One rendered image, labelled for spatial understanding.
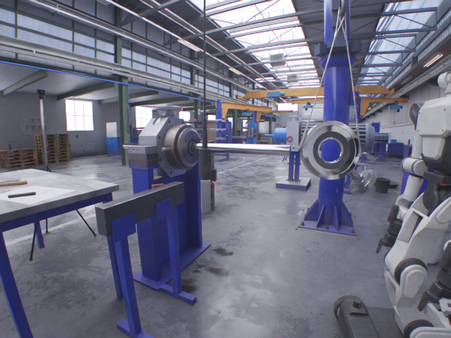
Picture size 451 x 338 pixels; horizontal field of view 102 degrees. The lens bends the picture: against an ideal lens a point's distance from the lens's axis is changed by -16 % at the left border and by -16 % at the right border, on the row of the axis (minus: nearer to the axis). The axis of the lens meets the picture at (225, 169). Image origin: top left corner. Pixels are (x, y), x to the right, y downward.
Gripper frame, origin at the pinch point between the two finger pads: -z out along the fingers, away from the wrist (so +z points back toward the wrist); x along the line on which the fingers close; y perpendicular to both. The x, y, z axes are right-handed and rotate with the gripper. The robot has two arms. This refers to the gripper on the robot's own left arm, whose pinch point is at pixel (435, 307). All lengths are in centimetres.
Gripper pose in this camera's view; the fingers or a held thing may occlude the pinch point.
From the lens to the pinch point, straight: 117.7
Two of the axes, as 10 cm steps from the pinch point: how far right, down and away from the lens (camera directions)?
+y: -2.5, 1.6, -9.6
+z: 1.9, -9.6, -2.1
